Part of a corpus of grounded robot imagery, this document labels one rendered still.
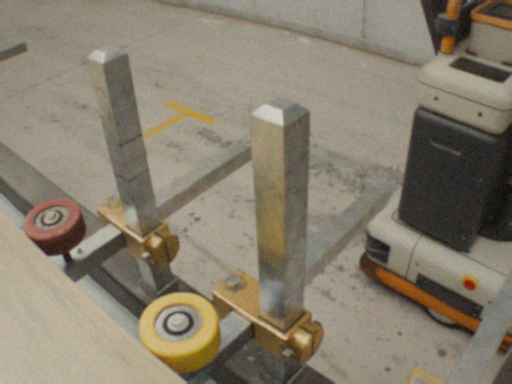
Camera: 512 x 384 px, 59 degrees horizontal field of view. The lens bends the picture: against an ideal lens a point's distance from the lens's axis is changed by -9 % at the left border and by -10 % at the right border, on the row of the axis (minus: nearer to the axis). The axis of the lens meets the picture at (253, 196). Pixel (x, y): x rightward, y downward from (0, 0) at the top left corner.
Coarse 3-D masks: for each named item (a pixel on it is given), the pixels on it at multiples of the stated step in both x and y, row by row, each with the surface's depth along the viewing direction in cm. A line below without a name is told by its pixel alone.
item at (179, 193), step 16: (240, 144) 86; (208, 160) 83; (224, 160) 82; (240, 160) 85; (192, 176) 79; (208, 176) 80; (224, 176) 83; (160, 192) 76; (176, 192) 76; (192, 192) 78; (160, 208) 74; (176, 208) 77; (96, 240) 68; (112, 240) 69; (80, 256) 66; (96, 256) 67; (64, 272) 64; (80, 272) 66
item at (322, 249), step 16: (368, 192) 74; (384, 192) 74; (352, 208) 71; (368, 208) 71; (336, 224) 69; (352, 224) 69; (320, 240) 66; (336, 240) 66; (320, 256) 64; (224, 320) 57; (240, 320) 56; (224, 336) 55; (240, 336) 55; (224, 352) 54; (208, 368) 52
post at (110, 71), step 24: (96, 72) 53; (120, 72) 53; (96, 96) 56; (120, 96) 55; (120, 120) 56; (120, 144) 58; (120, 168) 61; (144, 168) 62; (120, 192) 65; (144, 192) 64; (144, 216) 66; (144, 264) 72; (168, 264) 74
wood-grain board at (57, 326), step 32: (0, 224) 61; (0, 256) 56; (32, 256) 56; (0, 288) 52; (32, 288) 52; (64, 288) 52; (0, 320) 48; (32, 320) 48; (64, 320) 48; (96, 320) 48; (0, 352) 45; (32, 352) 45; (64, 352) 45; (96, 352) 45; (128, 352) 45
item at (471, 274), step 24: (384, 216) 151; (384, 240) 149; (408, 240) 144; (432, 240) 142; (480, 240) 141; (504, 240) 139; (360, 264) 162; (384, 264) 154; (408, 264) 146; (432, 264) 139; (456, 264) 135; (480, 264) 133; (504, 264) 132; (408, 288) 151; (432, 288) 144; (456, 288) 137; (480, 288) 131; (456, 312) 141; (480, 312) 134; (504, 336) 132
